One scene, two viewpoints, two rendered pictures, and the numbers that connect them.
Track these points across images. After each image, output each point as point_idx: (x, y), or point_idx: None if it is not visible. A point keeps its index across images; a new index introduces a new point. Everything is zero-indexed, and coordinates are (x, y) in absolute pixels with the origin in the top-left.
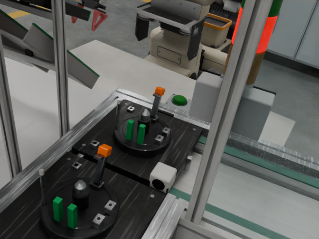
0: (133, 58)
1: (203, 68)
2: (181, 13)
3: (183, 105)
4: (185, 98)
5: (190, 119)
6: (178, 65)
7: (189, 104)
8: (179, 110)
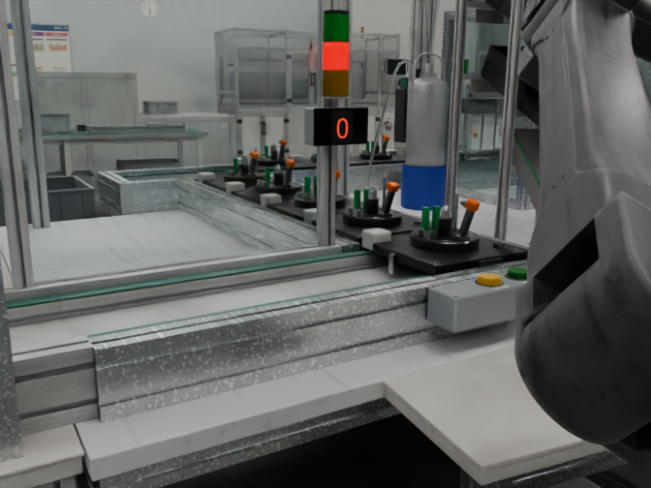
0: None
1: None
2: None
3: (505, 275)
4: (517, 272)
5: (468, 272)
6: None
7: (507, 280)
8: (494, 272)
